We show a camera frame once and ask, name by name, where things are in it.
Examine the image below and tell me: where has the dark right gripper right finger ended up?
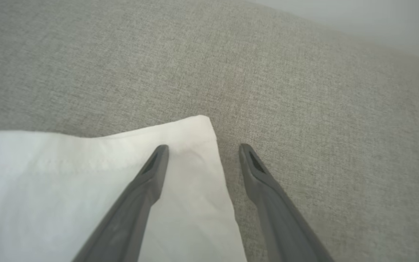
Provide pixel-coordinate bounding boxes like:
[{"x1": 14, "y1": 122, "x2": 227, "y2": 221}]
[{"x1": 239, "y1": 143, "x2": 335, "y2": 262}]

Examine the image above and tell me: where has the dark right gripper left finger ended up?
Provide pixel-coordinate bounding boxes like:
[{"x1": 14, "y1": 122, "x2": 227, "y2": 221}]
[{"x1": 72, "y1": 144, "x2": 169, "y2": 262}]

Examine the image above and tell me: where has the red white basketball jersey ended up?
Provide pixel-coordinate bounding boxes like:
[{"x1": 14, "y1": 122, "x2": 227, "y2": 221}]
[{"x1": 0, "y1": 115, "x2": 248, "y2": 262}]

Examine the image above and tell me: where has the grey fabric sofa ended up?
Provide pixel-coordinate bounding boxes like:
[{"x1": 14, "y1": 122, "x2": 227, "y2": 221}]
[{"x1": 0, "y1": 0, "x2": 419, "y2": 262}]

